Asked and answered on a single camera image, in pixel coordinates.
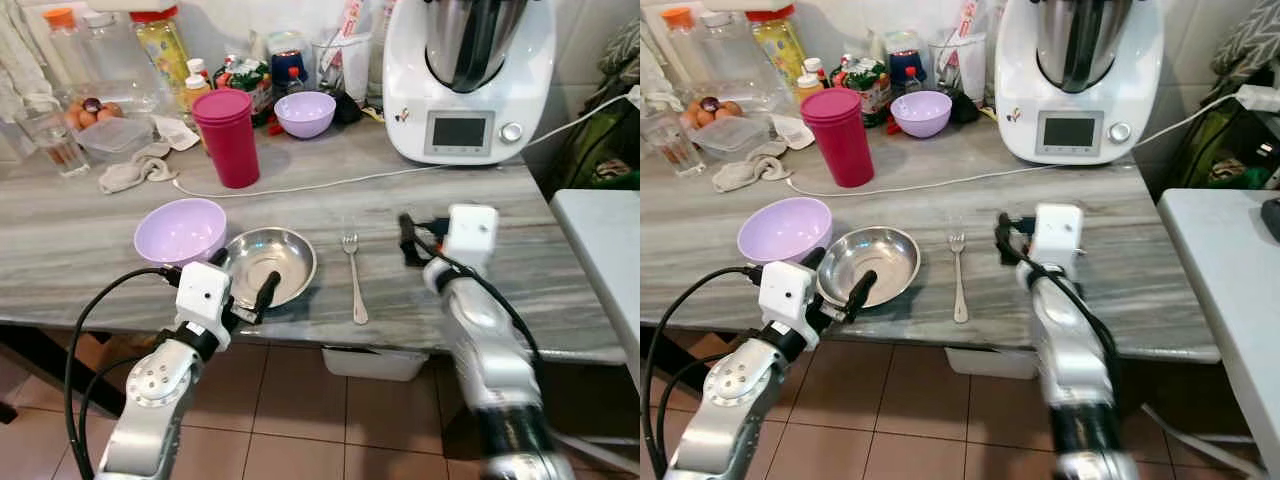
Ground green and red snack bag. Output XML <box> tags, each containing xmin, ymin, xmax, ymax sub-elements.
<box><xmin>830</xmin><ymin>57</ymin><xmax>893</xmax><ymax>127</ymax></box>
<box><xmin>213</xmin><ymin>57</ymin><xmax>273</xmax><ymax>127</ymax></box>

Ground clear drinking glass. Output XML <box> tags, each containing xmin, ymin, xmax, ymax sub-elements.
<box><xmin>643</xmin><ymin>110</ymin><xmax>706</xmax><ymax>178</ymax></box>
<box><xmin>20</xmin><ymin>108</ymin><xmax>89</xmax><ymax>179</ymax></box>

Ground white power adapter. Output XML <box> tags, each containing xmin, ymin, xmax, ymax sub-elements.
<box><xmin>1235</xmin><ymin>85</ymin><xmax>1280</xmax><ymax>113</ymax></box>

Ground silver metal fork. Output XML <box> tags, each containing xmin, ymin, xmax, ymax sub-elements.
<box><xmin>948</xmin><ymin>233</ymin><xmax>971</xmax><ymax>324</ymax></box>
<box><xmin>342</xmin><ymin>234</ymin><xmax>369</xmax><ymax>326</ymax></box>

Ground small lilac plastic bowl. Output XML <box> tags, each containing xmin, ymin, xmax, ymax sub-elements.
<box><xmin>274</xmin><ymin>91</ymin><xmax>337</xmax><ymax>139</ymax></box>
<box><xmin>890</xmin><ymin>91</ymin><xmax>953</xmax><ymax>139</ymax></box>

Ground grey patterned cushion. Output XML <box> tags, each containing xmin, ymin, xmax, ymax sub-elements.
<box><xmin>1210</xmin><ymin>0</ymin><xmax>1280</xmax><ymax>81</ymax></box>
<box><xmin>598</xmin><ymin>18</ymin><xmax>641</xmax><ymax>86</ymax></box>

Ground clear plastic lidded container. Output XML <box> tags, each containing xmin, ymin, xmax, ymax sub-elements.
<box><xmin>690</xmin><ymin>117</ymin><xmax>773</xmax><ymax>163</ymax></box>
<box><xmin>75</xmin><ymin>117</ymin><xmax>156</xmax><ymax>164</ymax></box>

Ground white power cable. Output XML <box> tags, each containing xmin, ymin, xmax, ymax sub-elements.
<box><xmin>172</xmin><ymin>88</ymin><xmax>641</xmax><ymax>199</ymax></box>
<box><xmin>786</xmin><ymin>88</ymin><xmax>1246</xmax><ymax>198</ymax></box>

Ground black table leg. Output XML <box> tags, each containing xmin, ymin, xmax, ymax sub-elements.
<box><xmin>0</xmin><ymin>325</ymin><xmax>129</xmax><ymax>419</ymax></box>

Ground clear plastic jug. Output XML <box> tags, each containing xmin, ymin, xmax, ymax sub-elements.
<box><xmin>928</xmin><ymin>30</ymin><xmax>989</xmax><ymax>101</ymax></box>
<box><xmin>312</xmin><ymin>30</ymin><xmax>373</xmax><ymax>101</ymax></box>

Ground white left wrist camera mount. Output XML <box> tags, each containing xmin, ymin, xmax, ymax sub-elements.
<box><xmin>175</xmin><ymin>262</ymin><xmax>233</xmax><ymax>337</ymax></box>
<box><xmin>757</xmin><ymin>260</ymin><xmax>821</xmax><ymax>338</ymax></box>

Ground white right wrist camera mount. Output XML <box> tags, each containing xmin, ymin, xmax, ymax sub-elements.
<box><xmin>445</xmin><ymin>204</ymin><xmax>499</xmax><ymax>272</ymax></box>
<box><xmin>1032</xmin><ymin>203</ymin><xmax>1086</xmax><ymax>273</ymax></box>

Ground tall clear plastic bottle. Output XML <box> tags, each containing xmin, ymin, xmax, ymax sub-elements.
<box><xmin>365</xmin><ymin>0</ymin><xmax>396</xmax><ymax>101</ymax></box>
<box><xmin>984</xmin><ymin>0</ymin><xmax>1004</xmax><ymax>96</ymax></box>

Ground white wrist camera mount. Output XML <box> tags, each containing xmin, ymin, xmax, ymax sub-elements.
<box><xmin>445</xmin><ymin>204</ymin><xmax>499</xmax><ymax>272</ymax></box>
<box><xmin>757</xmin><ymin>260</ymin><xmax>821</xmax><ymax>338</ymax></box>
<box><xmin>1032</xmin><ymin>203</ymin><xmax>1086</xmax><ymax>273</ymax></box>
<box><xmin>175</xmin><ymin>262</ymin><xmax>233</xmax><ymax>337</ymax></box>

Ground white side table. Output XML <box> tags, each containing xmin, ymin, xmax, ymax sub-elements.
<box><xmin>1157</xmin><ymin>188</ymin><xmax>1280</xmax><ymax>471</ymax></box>

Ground dark green bag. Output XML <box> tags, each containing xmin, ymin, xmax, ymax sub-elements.
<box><xmin>1165</xmin><ymin>90</ymin><xmax>1280</xmax><ymax>191</ymax></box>
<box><xmin>545</xmin><ymin>95</ymin><xmax>641</xmax><ymax>191</ymax></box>

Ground large lilac plastic bowl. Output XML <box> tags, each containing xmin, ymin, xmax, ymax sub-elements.
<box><xmin>737</xmin><ymin>197</ymin><xmax>833</xmax><ymax>266</ymax></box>
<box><xmin>133</xmin><ymin>198</ymin><xmax>228</xmax><ymax>269</ymax></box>

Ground white kitchen cooking machine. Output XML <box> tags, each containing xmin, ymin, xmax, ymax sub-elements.
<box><xmin>995</xmin><ymin>0</ymin><xmax>1166</xmax><ymax>166</ymax></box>
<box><xmin>382</xmin><ymin>0</ymin><xmax>557</xmax><ymax>167</ymax></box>

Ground clear bottle with white cap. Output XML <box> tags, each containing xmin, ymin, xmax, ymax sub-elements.
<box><xmin>697</xmin><ymin>12</ymin><xmax>761</xmax><ymax>103</ymax></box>
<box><xmin>80</xmin><ymin>12</ymin><xmax>141</xmax><ymax>103</ymax></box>

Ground stainless steel bowl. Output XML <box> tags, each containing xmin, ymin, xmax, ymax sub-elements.
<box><xmin>222</xmin><ymin>227</ymin><xmax>318</xmax><ymax>309</ymax></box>
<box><xmin>817</xmin><ymin>226</ymin><xmax>922</xmax><ymax>309</ymax></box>

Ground magenta plastic cup with lid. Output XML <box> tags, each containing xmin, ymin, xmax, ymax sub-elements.
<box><xmin>191</xmin><ymin>88</ymin><xmax>261</xmax><ymax>190</ymax></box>
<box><xmin>800</xmin><ymin>87</ymin><xmax>875</xmax><ymax>189</ymax></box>

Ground white plastic bin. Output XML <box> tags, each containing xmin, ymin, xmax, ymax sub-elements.
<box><xmin>322</xmin><ymin>345</ymin><xmax>429</xmax><ymax>383</ymax></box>
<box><xmin>945</xmin><ymin>347</ymin><xmax>1039</xmax><ymax>379</ymax></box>

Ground cream knitted hanging towel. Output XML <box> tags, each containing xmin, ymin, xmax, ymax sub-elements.
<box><xmin>0</xmin><ymin>0</ymin><xmax>49</xmax><ymax>123</ymax></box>
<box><xmin>640</xmin><ymin>30</ymin><xmax>671</xmax><ymax>113</ymax></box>

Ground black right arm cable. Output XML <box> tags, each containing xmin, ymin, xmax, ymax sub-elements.
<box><xmin>405</xmin><ymin>225</ymin><xmax>546</xmax><ymax>401</ymax></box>
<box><xmin>1005</xmin><ymin>230</ymin><xmax>1123</xmax><ymax>401</ymax></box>

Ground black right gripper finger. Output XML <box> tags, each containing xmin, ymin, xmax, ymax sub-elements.
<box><xmin>995</xmin><ymin>212</ymin><xmax>1019</xmax><ymax>267</ymax></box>
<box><xmin>398</xmin><ymin>212</ymin><xmax>423</xmax><ymax>267</ymax></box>

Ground clear bottle with orange cap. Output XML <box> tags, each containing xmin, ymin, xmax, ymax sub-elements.
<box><xmin>660</xmin><ymin>6</ymin><xmax>706</xmax><ymax>98</ymax></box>
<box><xmin>42</xmin><ymin>7</ymin><xmax>86</xmax><ymax>98</ymax></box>

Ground grey crumpled rag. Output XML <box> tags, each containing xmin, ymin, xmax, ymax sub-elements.
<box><xmin>98</xmin><ymin>143</ymin><xmax>176</xmax><ymax>194</ymax></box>
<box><xmin>711</xmin><ymin>143</ymin><xmax>791</xmax><ymax>193</ymax></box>

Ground yellow oil bottle red cap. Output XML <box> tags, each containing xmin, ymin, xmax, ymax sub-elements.
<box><xmin>130</xmin><ymin>8</ymin><xmax>191</xmax><ymax>91</ymax></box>
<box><xmin>745</xmin><ymin>8</ymin><xmax>809</xmax><ymax>88</ymax></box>

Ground dark blue jar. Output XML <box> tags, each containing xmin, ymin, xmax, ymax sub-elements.
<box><xmin>268</xmin><ymin>30</ymin><xmax>311</xmax><ymax>96</ymax></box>
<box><xmin>885</xmin><ymin>30</ymin><xmax>926</xmax><ymax>96</ymax></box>

